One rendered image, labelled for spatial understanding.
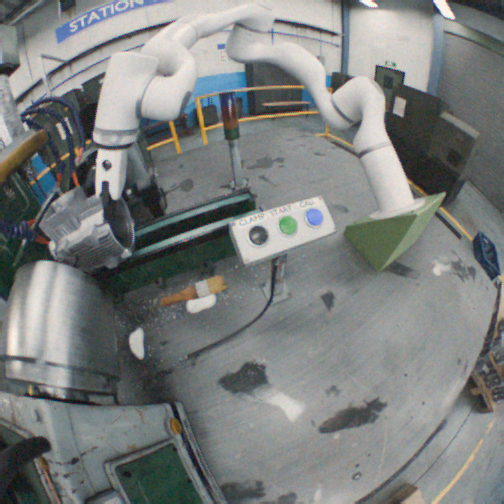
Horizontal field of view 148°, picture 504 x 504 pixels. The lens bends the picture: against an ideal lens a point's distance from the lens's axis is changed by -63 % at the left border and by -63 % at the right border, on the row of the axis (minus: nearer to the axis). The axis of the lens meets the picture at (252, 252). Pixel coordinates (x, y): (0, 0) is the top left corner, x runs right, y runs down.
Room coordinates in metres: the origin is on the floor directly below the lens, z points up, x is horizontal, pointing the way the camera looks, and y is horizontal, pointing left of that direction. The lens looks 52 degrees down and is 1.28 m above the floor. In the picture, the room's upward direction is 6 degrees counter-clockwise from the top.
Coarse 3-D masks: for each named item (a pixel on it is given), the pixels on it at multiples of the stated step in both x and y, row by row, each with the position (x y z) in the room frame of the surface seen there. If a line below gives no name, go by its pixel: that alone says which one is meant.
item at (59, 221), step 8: (72, 192) 0.37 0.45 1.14; (80, 192) 0.37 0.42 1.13; (56, 200) 0.36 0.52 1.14; (64, 200) 0.36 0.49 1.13; (72, 200) 0.32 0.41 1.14; (80, 200) 0.35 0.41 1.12; (56, 208) 0.34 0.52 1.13; (64, 208) 0.29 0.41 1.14; (72, 208) 0.30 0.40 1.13; (48, 216) 0.31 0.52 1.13; (56, 216) 0.28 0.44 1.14; (64, 216) 0.28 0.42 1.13; (72, 216) 0.29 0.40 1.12; (40, 224) 0.26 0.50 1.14; (48, 224) 0.27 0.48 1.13; (56, 224) 0.27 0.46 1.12; (64, 224) 0.28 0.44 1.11; (72, 224) 0.28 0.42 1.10; (80, 224) 0.29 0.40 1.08; (48, 232) 0.26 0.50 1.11; (56, 232) 0.27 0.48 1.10; (64, 232) 0.27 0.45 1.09; (72, 232) 0.28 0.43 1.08
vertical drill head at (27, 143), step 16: (0, 32) 0.34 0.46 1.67; (0, 48) 0.33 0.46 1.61; (0, 80) 0.31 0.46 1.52; (0, 96) 0.30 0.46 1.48; (0, 112) 0.29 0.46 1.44; (16, 112) 0.33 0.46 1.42; (0, 128) 0.28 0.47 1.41; (16, 128) 0.31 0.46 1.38; (0, 144) 0.27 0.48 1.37; (16, 144) 0.29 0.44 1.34; (32, 144) 0.30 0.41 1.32; (0, 160) 0.25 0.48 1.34; (16, 160) 0.26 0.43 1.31; (48, 160) 0.36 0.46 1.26; (0, 176) 0.23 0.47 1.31; (32, 176) 0.28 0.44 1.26
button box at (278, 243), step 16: (288, 208) 0.24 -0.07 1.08; (304, 208) 0.24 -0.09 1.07; (320, 208) 0.24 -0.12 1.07; (240, 224) 0.21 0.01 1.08; (256, 224) 0.21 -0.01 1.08; (272, 224) 0.21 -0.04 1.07; (304, 224) 0.21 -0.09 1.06; (320, 224) 0.21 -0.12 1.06; (240, 240) 0.19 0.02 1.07; (272, 240) 0.19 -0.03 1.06; (288, 240) 0.19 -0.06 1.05; (304, 240) 0.19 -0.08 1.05; (240, 256) 0.17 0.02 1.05; (256, 256) 0.17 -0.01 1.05; (272, 256) 0.18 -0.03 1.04
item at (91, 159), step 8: (96, 152) 0.61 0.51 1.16; (88, 160) 0.54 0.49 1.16; (96, 160) 0.54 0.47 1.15; (128, 160) 0.68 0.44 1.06; (80, 168) 0.52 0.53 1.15; (88, 168) 0.53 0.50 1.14; (128, 168) 0.64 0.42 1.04; (72, 176) 0.51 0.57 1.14; (80, 176) 0.51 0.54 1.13; (88, 176) 0.52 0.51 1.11; (128, 176) 0.60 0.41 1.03; (72, 184) 0.50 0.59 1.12; (80, 184) 0.51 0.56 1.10; (88, 184) 0.52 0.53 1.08; (128, 184) 0.57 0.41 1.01; (88, 192) 0.51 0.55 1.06
